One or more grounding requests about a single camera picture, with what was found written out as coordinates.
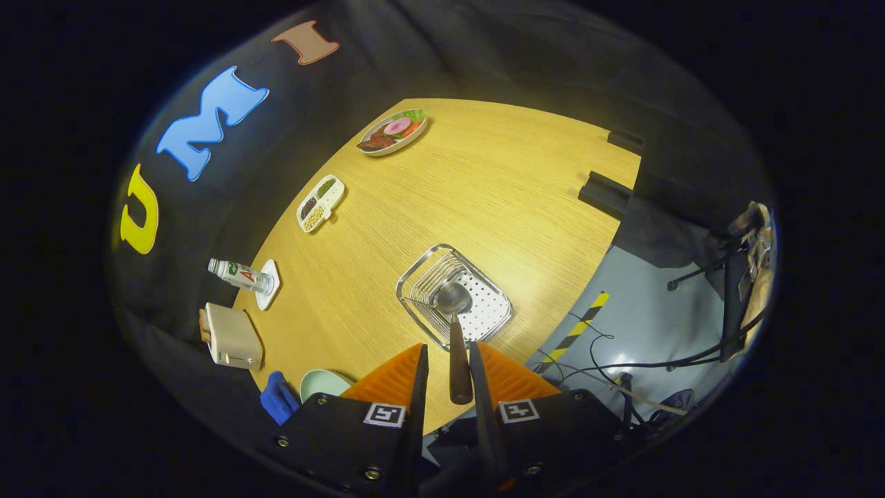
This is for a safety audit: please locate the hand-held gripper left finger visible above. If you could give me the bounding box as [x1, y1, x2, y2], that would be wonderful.
[259, 344, 429, 498]

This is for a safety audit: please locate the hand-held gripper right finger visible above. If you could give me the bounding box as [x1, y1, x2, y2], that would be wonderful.
[469, 341, 626, 496]

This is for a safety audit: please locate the wooden handled metal spoon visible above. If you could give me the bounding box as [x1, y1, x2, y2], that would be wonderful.
[433, 280, 475, 406]

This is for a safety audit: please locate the pale green plate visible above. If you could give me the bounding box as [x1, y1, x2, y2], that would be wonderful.
[299, 369, 357, 404]

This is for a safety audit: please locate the yellow black striped tape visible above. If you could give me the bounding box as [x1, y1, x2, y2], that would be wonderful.
[536, 291, 611, 374]

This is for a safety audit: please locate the blue towel cloth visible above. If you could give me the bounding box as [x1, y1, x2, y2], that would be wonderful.
[260, 371, 301, 425]

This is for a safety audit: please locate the thin white rod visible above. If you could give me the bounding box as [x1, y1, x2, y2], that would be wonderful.
[553, 365, 689, 417]

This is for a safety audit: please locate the white square coaster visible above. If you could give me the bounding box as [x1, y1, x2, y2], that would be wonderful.
[255, 259, 281, 311]

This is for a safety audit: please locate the white toaster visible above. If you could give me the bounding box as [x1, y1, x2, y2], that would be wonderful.
[205, 302, 264, 371]

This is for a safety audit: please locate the white plastic drink bottle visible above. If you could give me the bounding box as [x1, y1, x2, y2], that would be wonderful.
[207, 258, 275, 296]

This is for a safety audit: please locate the white divided grain dish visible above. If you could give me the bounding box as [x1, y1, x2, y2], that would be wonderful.
[296, 174, 346, 234]

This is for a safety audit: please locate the black tripod stand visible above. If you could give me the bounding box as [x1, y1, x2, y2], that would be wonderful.
[667, 235, 754, 364]

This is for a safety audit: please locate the plate of toy food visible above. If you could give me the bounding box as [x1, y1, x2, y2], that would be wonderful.
[356, 109, 429, 158]

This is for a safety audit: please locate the beige bag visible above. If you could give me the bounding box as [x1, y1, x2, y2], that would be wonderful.
[726, 201, 776, 333]

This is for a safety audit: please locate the metal wire drainer basket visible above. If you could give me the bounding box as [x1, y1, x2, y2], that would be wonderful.
[395, 243, 514, 351]

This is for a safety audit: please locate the black floor cable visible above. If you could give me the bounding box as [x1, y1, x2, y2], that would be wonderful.
[539, 311, 768, 388]

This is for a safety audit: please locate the black table bracket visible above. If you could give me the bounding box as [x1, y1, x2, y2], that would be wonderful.
[607, 129, 646, 156]
[578, 171, 633, 221]

